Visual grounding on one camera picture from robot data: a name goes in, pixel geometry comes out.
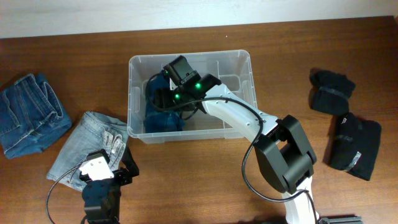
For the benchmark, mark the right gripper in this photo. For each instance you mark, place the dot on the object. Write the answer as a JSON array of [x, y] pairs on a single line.
[[161, 98]]

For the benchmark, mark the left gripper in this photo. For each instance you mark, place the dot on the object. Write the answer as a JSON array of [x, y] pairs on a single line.
[[126, 176]]

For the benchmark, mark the teal blue garment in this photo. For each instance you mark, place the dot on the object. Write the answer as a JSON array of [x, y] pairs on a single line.
[[159, 121]]

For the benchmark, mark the light blue jeans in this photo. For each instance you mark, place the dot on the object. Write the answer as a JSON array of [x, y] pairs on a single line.
[[94, 132]]

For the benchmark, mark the small black garment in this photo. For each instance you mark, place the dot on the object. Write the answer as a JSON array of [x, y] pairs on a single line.
[[332, 92]]

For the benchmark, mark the large black garment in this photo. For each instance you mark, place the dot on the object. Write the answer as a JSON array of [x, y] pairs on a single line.
[[355, 146]]

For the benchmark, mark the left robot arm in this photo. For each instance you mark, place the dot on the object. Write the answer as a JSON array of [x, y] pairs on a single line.
[[102, 192]]

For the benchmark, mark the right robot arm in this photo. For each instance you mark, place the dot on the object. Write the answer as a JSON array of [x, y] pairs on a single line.
[[283, 151]]

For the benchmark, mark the clear plastic storage container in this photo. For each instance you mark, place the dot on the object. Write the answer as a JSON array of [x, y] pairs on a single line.
[[232, 67]]

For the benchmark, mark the dark blue folded jeans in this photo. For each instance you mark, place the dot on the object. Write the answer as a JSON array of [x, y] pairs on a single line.
[[32, 117]]

